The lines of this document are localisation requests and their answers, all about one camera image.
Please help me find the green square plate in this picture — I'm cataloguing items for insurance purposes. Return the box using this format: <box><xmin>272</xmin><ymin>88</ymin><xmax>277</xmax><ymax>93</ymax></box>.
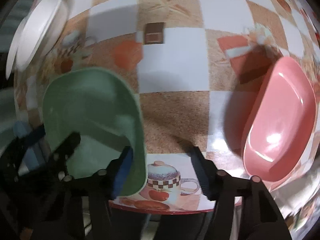
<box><xmin>42</xmin><ymin>67</ymin><xmax>147</xmax><ymax>196</ymax></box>

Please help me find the pink square plate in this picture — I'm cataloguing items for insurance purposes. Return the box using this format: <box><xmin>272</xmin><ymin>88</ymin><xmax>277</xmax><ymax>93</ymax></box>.
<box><xmin>241</xmin><ymin>56</ymin><xmax>317</xmax><ymax>183</ymax></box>

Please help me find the white foam plate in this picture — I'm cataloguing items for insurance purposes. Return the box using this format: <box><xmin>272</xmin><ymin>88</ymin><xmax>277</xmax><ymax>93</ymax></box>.
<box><xmin>14</xmin><ymin>0</ymin><xmax>68</xmax><ymax>72</ymax></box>

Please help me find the teal window curtain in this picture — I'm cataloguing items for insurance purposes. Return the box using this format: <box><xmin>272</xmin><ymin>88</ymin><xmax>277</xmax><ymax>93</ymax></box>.
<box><xmin>1</xmin><ymin>0</ymin><xmax>34</xmax><ymax>151</ymax></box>

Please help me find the checkered patterned tablecloth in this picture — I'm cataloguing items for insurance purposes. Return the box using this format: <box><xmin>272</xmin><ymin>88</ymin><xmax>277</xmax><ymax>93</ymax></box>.
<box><xmin>14</xmin><ymin>0</ymin><xmax>319</xmax><ymax>213</ymax></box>

